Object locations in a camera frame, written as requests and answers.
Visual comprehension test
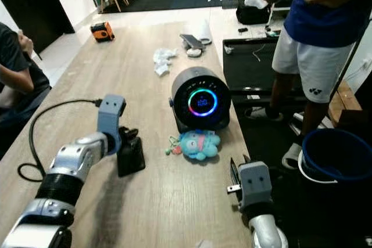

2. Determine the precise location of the white crumpled tissue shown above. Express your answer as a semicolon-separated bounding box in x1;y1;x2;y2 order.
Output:
153;48;178;77

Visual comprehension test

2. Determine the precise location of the dark blue plastic bucket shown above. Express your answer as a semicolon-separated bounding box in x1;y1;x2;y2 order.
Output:
298;129;372;248

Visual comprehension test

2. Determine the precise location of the black treadmill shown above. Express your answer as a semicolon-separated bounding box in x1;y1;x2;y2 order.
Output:
222;38;355;109

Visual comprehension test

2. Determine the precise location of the orange black tape measure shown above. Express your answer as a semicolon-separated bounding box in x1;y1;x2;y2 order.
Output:
91;21;116;42

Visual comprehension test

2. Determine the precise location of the dark smartphone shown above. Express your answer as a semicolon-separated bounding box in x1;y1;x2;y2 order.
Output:
180;34;205;50

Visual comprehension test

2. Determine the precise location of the brown wooden bench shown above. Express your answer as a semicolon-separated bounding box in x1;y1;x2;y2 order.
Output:
328;81;362;124

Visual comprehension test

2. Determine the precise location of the seated person dark shirt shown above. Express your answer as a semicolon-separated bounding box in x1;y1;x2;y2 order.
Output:
0;23;53;150

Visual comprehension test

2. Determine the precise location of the grey rolled mat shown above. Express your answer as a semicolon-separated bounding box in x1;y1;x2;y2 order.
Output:
195;19;212;44

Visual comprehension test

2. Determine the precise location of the black bag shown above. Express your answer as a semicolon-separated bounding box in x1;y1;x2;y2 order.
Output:
236;4;271;26

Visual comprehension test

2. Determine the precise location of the standing person blue shirt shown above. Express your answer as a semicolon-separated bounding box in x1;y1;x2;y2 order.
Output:
259;0;372;170

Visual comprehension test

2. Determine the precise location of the black door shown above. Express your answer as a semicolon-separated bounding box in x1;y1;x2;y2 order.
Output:
0;0;76;54

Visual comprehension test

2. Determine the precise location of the grey-blue left wrist camera mount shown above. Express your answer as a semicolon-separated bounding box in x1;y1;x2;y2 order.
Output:
97;94;127;156

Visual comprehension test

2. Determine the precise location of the blue plush toy keychain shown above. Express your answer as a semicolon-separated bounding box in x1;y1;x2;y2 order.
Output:
166;130;221;161

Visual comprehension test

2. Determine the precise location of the grey round speaker LED ring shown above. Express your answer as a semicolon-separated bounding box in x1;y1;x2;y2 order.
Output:
171;67;232;134

